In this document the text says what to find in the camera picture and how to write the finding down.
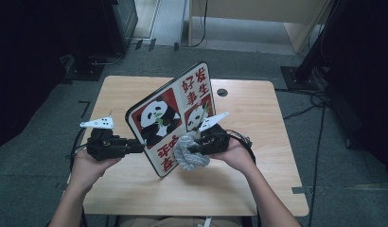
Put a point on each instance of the black metal stand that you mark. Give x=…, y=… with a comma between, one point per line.
x=297, y=78

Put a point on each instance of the dark curtain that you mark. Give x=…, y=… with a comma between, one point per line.
x=31, y=63
x=368, y=78

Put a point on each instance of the dark stand base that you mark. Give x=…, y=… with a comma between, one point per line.
x=83, y=71

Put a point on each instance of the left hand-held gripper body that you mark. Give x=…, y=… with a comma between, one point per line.
x=103, y=146

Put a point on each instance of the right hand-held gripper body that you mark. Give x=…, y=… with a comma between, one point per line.
x=214, y=142

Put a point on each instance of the person's right hand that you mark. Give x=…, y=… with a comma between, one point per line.
x=238, y=156

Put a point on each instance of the dark equipment cabinet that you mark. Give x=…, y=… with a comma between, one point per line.
x=122, y=19

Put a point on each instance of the panda picture board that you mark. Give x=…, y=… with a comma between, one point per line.
x=157, y=116

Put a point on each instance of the grey fluffy cloth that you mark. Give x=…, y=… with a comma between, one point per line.
x=190, y=160

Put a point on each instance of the person's left hand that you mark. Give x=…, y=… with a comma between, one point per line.
x=86, y=171

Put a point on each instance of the small white tag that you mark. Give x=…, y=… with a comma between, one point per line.
x=205, y=222

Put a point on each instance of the short black tape piece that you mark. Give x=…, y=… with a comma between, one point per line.
x=152, y=44
x=176, y=46
x=138, y=44

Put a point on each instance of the person's beige trousers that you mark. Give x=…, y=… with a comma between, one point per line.
x=163, y=222

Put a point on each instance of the light wooden furniture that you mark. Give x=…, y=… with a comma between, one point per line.
x=261, y=9

